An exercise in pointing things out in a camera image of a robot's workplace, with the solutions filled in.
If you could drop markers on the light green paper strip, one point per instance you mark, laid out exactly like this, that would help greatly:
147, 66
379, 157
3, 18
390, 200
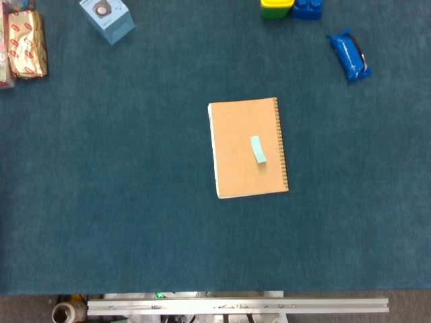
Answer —
258, 150

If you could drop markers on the brown spiral notebook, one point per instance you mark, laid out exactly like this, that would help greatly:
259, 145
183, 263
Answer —
235, 161

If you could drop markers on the teal table cloth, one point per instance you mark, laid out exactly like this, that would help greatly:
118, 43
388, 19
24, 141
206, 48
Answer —
134, 168

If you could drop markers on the green container yellow lid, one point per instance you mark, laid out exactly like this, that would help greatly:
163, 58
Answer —
274, 10

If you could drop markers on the blue snack packet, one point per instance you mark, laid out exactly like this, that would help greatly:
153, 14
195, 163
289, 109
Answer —
350, 55

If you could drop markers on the light blue speaker box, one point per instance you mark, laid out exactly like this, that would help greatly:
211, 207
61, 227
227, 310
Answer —
111, 23

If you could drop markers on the blue toy brick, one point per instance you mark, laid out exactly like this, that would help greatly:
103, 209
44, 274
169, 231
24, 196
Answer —
306, 11

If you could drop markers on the brown tape roll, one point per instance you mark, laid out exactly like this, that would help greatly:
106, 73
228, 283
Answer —
65, 313

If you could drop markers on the gold snack package red print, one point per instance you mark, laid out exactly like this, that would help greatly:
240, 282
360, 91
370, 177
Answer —
27, 43

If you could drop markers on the pink floral box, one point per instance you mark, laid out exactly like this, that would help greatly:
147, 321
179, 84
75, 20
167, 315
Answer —
3, 50

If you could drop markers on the aluminium profile rail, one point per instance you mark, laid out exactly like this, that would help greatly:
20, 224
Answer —
235, 307

